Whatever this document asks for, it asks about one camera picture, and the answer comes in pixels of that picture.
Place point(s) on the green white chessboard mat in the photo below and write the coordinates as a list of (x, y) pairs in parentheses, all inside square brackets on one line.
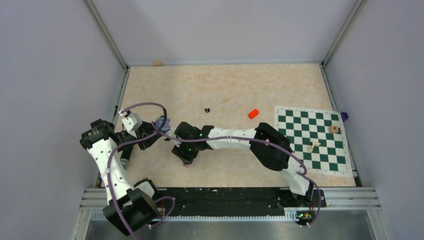
[(304, 125)]

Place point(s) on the purple object beside table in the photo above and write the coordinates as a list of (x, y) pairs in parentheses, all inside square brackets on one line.
[(344, 116)]

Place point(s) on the red block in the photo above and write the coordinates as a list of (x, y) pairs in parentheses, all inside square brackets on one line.
[(254, 113)]

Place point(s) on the purple grey earbud charging case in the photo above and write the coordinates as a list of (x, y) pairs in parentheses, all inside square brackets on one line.
[(162, 123)]

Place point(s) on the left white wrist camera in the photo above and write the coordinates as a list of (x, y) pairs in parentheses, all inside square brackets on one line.
[(131, 122)]

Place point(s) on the wooden letter cube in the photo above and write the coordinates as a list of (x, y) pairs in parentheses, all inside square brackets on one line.
[(334, 129)]

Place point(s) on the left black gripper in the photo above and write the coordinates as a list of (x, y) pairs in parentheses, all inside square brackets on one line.
[(148, 142)]

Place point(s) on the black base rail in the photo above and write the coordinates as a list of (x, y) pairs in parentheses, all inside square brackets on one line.
[(232, 201)]

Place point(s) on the small wooden block at wall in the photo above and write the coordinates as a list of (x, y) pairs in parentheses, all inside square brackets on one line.
[(157, 64)]

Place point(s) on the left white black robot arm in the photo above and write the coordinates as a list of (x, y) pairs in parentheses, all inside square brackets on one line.
[(129, 207)]

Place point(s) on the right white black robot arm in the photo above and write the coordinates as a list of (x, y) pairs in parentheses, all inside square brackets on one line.
[(270, 147)]

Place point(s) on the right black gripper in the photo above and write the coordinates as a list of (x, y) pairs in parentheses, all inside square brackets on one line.
[(186, 158)]

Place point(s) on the cream chess piece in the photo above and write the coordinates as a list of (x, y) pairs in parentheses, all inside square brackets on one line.
[(312, 145)]

